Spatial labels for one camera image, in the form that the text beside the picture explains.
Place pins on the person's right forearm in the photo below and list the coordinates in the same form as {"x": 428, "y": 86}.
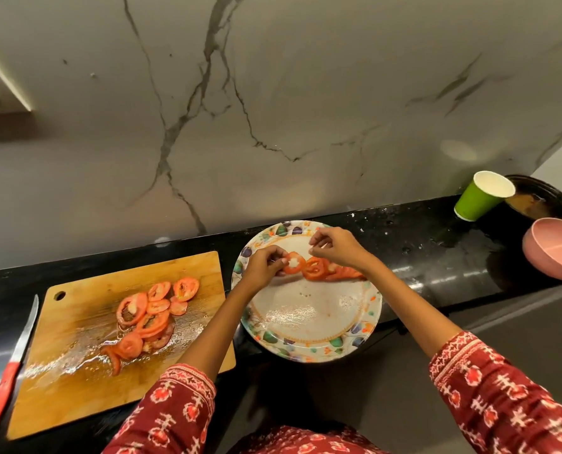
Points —
{"x": 413, "y": 307}

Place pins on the dark cooking pot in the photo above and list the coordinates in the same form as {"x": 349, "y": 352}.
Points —
{"x": 555, "y": 193}

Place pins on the green paper cup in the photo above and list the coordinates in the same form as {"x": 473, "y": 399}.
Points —
{"x": 474, "y": 203}

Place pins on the red tomato slice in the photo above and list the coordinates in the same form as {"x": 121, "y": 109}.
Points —
{"x": 301, "y": 267}

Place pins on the person's right hand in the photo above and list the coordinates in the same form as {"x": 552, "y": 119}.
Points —
{"x": 342, "y": 248}

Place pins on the wooden cutting board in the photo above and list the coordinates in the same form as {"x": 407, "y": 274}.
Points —
{"x": 82, "y": 397}

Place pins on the red patterned right sleeve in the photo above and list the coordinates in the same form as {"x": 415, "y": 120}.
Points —
{"x": 503, "y": 401}

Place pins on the floral rimmed plate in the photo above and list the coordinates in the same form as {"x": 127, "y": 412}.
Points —
{"x": 309, "y": 321}

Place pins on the red patterned tunic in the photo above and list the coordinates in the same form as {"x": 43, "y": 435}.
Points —
{"x": 309, "y": 442}

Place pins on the person's left hand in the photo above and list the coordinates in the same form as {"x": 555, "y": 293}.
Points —
{"x": 259, "y": 271}

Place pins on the row of tomato slices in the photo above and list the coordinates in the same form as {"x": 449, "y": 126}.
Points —
{"x": 347, "y": 273}

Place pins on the brown lower cabinet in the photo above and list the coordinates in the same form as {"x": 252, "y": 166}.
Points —
{"x": 380, "y": 364}

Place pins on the pile of tomato slices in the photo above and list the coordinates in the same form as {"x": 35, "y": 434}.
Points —
{"x": 130, "y": 346}

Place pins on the pink bowl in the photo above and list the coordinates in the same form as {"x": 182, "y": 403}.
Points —
{"x": 555, "y": 250}

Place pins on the person's left forearm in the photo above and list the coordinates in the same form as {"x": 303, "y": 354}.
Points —
{"x": 215, "y": 335}

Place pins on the red patterned sleeve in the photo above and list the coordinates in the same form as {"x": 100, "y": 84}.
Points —
{"x": 167, "y": 416}
{"x": 503, "y": 401}

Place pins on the red patterned left sleeve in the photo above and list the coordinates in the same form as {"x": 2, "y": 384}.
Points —
{"x": 167, "y": 416}

